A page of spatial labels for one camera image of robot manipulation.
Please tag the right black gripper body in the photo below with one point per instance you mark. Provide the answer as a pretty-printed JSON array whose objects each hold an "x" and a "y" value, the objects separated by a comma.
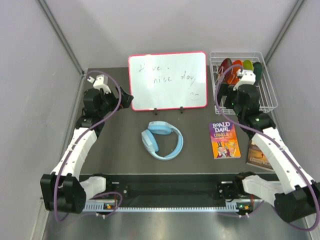
[{"x": 230, "y": 102}]

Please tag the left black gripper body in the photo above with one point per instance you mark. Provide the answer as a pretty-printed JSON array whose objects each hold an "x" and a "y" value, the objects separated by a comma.
[{"x": 110, "y": 103}]

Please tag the orange plate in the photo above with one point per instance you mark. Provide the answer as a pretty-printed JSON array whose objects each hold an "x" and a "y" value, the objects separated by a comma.
[{"x": 233, "y": 79}]

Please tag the dark green plate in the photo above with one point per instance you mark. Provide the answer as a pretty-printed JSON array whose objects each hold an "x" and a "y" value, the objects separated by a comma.
[{"x": 258, "y": 71}]

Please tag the red floral plate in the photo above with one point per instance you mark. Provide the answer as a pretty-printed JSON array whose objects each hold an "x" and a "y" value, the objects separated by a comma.
[{"x": 226, "y": 63}]

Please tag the lime green plate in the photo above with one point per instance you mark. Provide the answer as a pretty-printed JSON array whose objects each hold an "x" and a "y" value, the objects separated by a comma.
[{"x": 248, "y": 65}]

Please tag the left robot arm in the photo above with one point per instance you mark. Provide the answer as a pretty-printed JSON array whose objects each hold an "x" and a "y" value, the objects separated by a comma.
[{"x": 62, "y": 190}]

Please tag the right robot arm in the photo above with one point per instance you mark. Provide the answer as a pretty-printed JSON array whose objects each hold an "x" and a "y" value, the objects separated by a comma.
[{"x": 297, "y": 194}]

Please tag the blue headphones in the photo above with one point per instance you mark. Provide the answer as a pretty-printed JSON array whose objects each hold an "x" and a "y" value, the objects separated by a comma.
[{"x": 162, "y": 140}]

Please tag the Roald Dahl orange book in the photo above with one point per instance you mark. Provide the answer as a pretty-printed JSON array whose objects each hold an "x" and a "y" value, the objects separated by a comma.
[{"x": 224, "y": 140}]

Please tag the red framed whiteboard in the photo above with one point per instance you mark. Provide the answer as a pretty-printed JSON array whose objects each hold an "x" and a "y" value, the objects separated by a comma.
[{"x": 166, "y": 81}]

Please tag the dark brown book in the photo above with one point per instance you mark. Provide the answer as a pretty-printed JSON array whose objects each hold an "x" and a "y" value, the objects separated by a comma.
[{"x": 256, "y": 158}]

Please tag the white wire dish rack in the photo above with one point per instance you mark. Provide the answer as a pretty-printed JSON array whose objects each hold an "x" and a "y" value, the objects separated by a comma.
[{"x": 267, "y": 97}]

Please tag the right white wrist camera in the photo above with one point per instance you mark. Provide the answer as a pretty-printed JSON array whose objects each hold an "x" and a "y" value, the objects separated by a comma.
[{"x": 246, "y": 77}]

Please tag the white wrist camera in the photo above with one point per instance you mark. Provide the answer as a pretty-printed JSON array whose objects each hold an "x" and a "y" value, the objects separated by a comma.
[
  {"x": 100, "y": 83},
  {"x": 246, "y": 77}
]

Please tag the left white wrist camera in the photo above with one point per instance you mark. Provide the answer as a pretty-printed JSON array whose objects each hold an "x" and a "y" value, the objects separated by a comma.
[{"x": 100, "y": 83}]

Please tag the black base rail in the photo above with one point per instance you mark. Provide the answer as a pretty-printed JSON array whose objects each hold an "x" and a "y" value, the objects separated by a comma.
[{"x": 171, "y": 193}]

